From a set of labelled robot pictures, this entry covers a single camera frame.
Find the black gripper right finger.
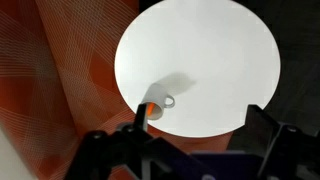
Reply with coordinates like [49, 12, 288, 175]
[244, 104, 320, 180]

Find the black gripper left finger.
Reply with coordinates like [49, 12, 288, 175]
[64, 103, 214, 180]

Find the white ceramic mug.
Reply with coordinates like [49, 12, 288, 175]
[141, 83, 176, 122]

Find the orange patterned corner sofa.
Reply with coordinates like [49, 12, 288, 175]
[0, 0, 234, 180]

